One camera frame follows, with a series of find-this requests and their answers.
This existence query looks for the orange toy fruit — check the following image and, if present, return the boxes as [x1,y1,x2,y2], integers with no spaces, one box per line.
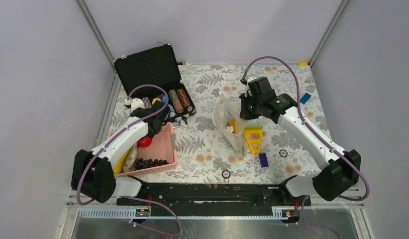
[229,119,237,134]

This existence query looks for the clear zip top bag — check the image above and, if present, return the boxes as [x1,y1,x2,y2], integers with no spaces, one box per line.
[212,92,249,156]

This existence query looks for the grey toy fish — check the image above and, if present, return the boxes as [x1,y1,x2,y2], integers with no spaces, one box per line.
[122,143,137,173]

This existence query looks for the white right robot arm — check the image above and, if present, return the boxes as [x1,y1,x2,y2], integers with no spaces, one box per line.
[239,77,361,205]

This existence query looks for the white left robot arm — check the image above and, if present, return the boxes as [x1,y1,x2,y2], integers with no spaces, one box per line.
[71,102,169,205]

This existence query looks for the pink plastic basket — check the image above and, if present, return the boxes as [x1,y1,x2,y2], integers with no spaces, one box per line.
[115,122,178,177]

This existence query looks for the yellow triangle toy block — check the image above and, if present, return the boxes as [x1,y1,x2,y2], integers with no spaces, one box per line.
[243,125,263,154]

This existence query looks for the black toy grapes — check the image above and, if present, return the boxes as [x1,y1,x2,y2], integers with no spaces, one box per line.
[134,158,169,170]

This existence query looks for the blue toy brick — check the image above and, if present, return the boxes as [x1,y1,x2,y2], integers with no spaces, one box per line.
[300,93,311,105]

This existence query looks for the black poker chip case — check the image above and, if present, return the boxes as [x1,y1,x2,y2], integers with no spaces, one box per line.
[113,44,197,122]

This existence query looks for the purple toy brick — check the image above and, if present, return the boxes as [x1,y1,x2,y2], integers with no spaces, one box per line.
[259,153,269,168]

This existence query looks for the yellow toy banana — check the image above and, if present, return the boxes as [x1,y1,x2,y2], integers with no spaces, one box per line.
[113,149,131,175]

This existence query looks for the brown poker chip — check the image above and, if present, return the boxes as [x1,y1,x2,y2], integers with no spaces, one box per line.
[221,170,231,179]

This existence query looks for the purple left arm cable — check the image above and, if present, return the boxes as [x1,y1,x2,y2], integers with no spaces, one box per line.
[76,84,170,206]

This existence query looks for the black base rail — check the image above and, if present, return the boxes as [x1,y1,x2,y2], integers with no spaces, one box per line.
[137,182,311,217]

